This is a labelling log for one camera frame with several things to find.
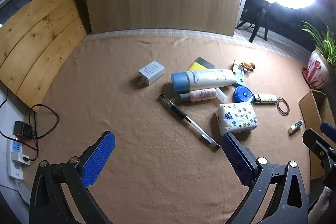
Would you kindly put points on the brown rubber band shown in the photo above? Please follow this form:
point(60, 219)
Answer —
point(281, 101)

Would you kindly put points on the small white plastic cap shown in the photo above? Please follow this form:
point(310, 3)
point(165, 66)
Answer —
point(220, 95)

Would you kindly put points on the black light tripod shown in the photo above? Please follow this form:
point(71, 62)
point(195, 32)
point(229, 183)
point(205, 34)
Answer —
point(256, 19)

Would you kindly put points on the white power adapter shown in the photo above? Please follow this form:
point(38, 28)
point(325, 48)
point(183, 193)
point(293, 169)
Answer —
point(150, 73)

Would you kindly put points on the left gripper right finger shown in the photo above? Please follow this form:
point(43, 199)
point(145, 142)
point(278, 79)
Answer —
point(243, 161)

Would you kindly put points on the pine wood headboard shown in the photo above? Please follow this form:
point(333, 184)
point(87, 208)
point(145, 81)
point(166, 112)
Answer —
point(35, 43)

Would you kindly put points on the white power strip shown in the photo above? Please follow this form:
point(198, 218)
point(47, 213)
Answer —
point(15, 159)

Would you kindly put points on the yellow black notepad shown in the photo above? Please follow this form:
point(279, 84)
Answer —
point(200, 64)

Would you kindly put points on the white blue-capped lotion tube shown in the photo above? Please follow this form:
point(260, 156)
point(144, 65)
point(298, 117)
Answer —
point(184, 82)

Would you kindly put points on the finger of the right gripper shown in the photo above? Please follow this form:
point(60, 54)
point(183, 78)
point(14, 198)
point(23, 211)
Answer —
point(320, 148)
point(328, 130)

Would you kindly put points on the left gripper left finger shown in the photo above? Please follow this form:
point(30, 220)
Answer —
point(94, 158)

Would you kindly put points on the blue round tape measure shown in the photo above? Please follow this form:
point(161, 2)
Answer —
point(243, 94)

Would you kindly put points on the green white lip balm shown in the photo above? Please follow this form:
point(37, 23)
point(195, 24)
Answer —
point(294, 127)

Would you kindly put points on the black charger with cable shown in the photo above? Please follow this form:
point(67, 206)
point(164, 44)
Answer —
point(27, 133)

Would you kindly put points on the gloved right hand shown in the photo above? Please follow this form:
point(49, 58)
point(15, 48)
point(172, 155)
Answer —
point(324, 210)

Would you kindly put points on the red white plant pot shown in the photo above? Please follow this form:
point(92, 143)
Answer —
point(318, 72)

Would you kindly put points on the cardboard box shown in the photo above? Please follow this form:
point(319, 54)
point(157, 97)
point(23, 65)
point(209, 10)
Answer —
point(315, 109)

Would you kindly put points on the patterned tissue pack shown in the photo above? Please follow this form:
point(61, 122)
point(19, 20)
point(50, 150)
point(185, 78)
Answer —
point(236, 118)

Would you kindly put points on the small pink bottle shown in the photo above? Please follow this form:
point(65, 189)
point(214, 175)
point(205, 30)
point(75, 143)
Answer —
point(199, 95)

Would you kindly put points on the orange red toy keychain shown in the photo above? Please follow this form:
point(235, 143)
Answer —
point(247, 66)

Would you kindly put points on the green spider plant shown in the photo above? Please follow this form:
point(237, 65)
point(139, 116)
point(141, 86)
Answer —
point(324, 42)

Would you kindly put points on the black gel pen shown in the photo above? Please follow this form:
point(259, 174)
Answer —
point(190, 124)

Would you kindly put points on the wooden clothespin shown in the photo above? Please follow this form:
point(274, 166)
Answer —
point(235, 65)

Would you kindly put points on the white patterned small tube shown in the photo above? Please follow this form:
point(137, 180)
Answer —
point(265, 98)

